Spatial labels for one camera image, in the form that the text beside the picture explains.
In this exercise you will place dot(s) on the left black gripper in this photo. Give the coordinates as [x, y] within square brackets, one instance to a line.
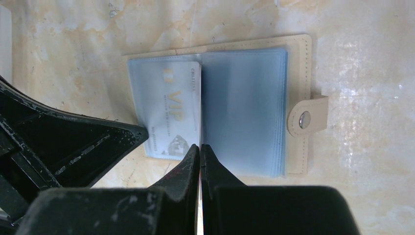
[42, 148]

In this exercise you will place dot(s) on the beige card holder wallet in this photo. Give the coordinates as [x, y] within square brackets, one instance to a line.
[257, 111]

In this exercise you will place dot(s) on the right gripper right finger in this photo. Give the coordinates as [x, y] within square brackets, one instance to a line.
[224, 198]

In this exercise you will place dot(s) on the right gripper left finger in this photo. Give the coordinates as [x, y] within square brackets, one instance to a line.
[177, 197]

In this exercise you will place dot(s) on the white credit card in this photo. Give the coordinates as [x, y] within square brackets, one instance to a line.
[167, 99]

